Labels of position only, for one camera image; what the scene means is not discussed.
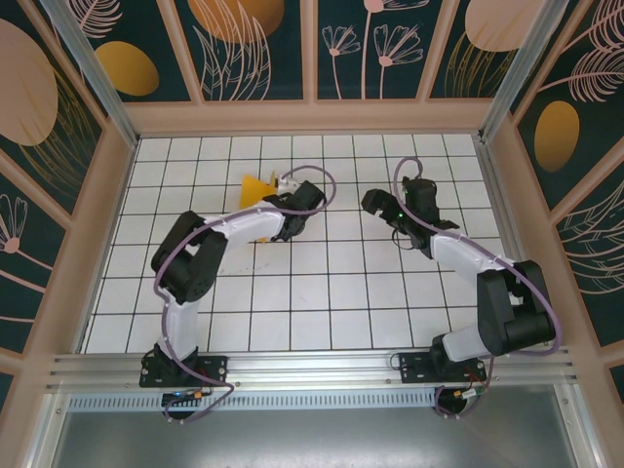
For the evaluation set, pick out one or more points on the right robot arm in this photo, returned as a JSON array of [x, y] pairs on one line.
[[517, 312]]

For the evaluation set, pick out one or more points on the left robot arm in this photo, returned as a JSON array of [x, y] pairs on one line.
[[178, 322]]

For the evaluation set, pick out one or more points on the grey metal sheet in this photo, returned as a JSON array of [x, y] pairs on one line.
[[312, 439]]

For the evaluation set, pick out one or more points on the yellow power connector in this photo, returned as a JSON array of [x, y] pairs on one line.
[[458, 393], [197, 394]]

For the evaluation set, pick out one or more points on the aluminium side rail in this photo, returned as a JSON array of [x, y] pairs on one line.
[[512, 244]]

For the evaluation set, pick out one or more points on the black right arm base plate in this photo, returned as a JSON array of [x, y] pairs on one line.
[[414, 368]]

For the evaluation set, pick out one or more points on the long aluminium mounting rail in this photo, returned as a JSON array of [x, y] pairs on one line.
[[312, 368]]

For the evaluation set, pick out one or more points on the aluminium corner post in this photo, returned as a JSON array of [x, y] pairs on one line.
[[526, 58], [97, 73]]

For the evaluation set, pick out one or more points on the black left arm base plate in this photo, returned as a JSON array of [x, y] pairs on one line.
[[214, 368]]

